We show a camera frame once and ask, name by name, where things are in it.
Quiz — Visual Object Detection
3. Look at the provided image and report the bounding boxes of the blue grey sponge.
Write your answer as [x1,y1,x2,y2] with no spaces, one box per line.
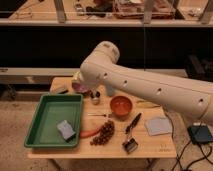
[57,120,76,140]

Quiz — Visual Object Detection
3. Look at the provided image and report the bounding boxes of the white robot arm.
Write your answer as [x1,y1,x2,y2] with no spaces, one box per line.
[78,41,213,127]

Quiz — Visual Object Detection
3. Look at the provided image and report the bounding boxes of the orange bowl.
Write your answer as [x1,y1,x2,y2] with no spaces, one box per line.
[110,96,132,118]

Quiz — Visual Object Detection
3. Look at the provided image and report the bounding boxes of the purple bowl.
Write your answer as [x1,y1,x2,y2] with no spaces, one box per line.
[72,83,90,94]

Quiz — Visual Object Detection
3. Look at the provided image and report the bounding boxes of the small metal cup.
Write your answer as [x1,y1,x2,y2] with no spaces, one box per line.
[90,91,100,105]

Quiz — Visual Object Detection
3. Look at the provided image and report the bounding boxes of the metal fork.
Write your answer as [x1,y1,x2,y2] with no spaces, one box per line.
[87,113,112,118]

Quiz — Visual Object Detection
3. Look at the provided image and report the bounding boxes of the yellow banana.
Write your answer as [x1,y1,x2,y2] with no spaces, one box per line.
[136,100,161,108]

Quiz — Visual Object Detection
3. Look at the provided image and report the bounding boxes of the wooden table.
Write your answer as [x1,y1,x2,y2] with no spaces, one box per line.
[28,77,176,163]

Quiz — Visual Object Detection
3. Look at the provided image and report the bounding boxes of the bunch of brown grapes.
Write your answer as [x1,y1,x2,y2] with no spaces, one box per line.
[90,120,115,145]

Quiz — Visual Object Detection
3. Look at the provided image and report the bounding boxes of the grey block on table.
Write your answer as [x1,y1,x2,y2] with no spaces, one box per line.
[50,85,68,94]

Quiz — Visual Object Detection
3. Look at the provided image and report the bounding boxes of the orange carrot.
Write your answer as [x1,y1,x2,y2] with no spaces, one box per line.
[80,127,101,138]

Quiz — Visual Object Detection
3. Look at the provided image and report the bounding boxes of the grey cloth square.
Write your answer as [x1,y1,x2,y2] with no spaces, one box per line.
[145,117,172,136]

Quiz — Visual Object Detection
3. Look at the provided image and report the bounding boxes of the cluttered tray on shelf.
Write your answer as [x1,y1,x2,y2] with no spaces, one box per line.
[113,0,175,19]

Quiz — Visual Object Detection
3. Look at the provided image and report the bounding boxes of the green plastic tray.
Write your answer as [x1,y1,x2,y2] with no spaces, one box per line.
[24,94,83,148]

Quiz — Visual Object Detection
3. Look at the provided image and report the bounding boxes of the black box on floor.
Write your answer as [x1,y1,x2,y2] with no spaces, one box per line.
[187,125,213,144]

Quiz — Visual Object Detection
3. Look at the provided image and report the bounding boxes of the eyeglasses on shelf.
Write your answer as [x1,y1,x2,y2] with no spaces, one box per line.
[15,12,33,19]

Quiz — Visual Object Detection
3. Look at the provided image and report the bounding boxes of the black handled brush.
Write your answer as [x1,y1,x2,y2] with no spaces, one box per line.
[122,114,141,154]

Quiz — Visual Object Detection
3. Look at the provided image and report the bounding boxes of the black floor cable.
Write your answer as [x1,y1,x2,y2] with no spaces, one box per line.
[170,116,213,171]

